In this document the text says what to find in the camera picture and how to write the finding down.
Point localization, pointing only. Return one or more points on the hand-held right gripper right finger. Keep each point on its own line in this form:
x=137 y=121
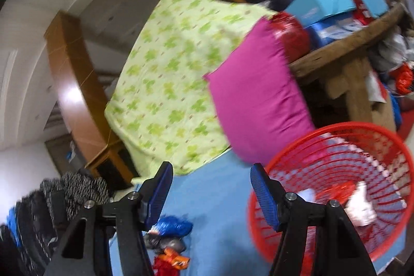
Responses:
x=263 y=198

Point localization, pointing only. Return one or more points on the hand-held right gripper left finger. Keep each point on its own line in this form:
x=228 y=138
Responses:
x=158 y=195

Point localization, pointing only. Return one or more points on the blue plastic bag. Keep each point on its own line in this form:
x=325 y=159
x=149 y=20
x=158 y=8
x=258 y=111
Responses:
x=174 y=226

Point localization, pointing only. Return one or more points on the red plastic mesh basket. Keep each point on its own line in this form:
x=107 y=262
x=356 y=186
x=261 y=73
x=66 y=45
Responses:
x=355 y=130

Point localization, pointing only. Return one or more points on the light blue blanket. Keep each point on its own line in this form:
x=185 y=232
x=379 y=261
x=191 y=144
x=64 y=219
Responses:
x=220 y=214

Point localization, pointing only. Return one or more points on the grey crumpled wrapper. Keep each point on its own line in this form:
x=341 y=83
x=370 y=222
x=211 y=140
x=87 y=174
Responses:
x=165 y=243

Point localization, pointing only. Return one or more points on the orange snack wrapper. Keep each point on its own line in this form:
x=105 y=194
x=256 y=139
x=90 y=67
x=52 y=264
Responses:
x=176 y=259

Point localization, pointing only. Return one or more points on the red snack wrapper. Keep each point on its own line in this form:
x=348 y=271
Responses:
x=161 y=268

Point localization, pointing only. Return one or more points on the red foil wrapper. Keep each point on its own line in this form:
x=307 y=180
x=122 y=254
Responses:
x=336 y=192

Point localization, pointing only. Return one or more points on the black white knitted garment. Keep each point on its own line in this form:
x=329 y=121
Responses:
x=81 y=188

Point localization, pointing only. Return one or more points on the magenta pillow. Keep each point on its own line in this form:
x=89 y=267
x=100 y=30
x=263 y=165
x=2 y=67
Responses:
x=258 y=95

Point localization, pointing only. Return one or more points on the green clover print blanket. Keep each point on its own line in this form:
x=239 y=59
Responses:
x=168 y=69

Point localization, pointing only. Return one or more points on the row of dark clothes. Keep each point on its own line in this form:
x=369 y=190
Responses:
x=26 y=230

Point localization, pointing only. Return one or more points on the shiny red bag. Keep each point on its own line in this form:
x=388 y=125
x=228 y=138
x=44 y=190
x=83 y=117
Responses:
x=291 y=36

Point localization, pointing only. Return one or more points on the rough wooden table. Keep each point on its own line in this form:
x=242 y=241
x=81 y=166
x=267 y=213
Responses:
x=339 y=49

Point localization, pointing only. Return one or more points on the red white plastic bag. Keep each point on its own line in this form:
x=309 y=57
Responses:
x=404 y=78

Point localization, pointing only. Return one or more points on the wooden bed frame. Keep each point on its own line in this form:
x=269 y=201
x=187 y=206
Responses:
x=74 y=85

